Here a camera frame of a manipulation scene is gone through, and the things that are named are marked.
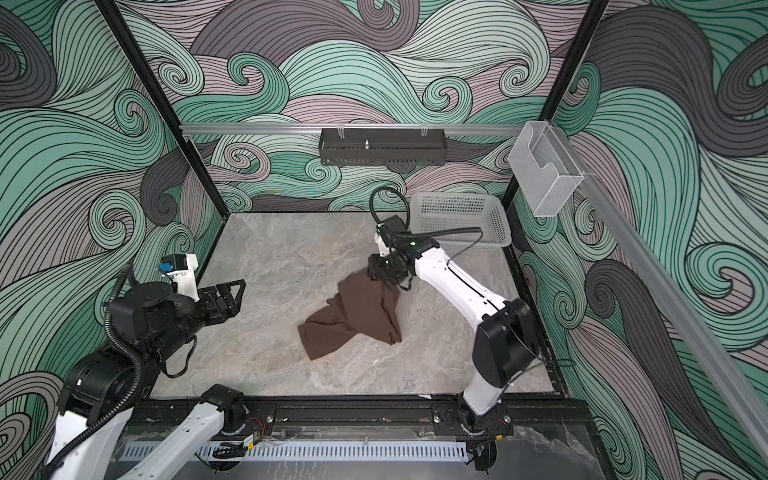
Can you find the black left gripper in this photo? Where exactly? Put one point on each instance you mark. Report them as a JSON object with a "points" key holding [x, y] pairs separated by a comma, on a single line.
{"points": [[220, 312]]}

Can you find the white slotted cable duct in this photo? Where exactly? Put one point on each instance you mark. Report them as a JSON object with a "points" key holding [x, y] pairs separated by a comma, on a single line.
{"points": [[358, 451]]}

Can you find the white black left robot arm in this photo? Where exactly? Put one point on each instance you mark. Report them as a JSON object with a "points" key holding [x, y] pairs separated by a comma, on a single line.
{"points": [[145, 325]]}

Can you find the black corner post right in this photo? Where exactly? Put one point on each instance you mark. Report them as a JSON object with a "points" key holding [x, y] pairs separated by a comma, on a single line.
{"points": [[574, 53]]}

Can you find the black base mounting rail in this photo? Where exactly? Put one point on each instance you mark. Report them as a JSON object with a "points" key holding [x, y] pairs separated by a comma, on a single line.
{"points": [[441, 414]]}

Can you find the black corner post left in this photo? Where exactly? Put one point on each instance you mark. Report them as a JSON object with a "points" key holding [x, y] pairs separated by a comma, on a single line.
{"points": [[120, 30]]}

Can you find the clear plastic wall bin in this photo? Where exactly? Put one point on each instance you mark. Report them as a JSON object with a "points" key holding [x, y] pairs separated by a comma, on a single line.
{"points": [[546, 167]]}

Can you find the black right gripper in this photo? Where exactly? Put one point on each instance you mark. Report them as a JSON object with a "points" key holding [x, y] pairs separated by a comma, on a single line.
{"points": [[376, 268]]}

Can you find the aluminium rail right wall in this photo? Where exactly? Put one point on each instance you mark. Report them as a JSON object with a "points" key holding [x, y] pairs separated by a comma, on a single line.
{"points": [[617, 213]]}

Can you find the black perforated wall tray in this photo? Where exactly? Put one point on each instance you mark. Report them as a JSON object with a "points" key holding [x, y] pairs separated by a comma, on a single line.
{"points": [[399, 148]]}

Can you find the black corner post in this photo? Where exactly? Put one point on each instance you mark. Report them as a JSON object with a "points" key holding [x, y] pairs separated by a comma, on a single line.
{"points": [[120, 30], [574, 53]]}

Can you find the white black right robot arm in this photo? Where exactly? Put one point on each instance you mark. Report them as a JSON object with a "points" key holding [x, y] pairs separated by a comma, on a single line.
{"points": [[505, 341]]}

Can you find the white plastic laundry basket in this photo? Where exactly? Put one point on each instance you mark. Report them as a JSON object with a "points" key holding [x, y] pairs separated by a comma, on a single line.
{"points": [[436, 211]]}

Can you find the brown corduroy trousers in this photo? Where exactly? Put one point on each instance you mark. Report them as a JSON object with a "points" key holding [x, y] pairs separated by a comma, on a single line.
{"points": [[360, 306]]}

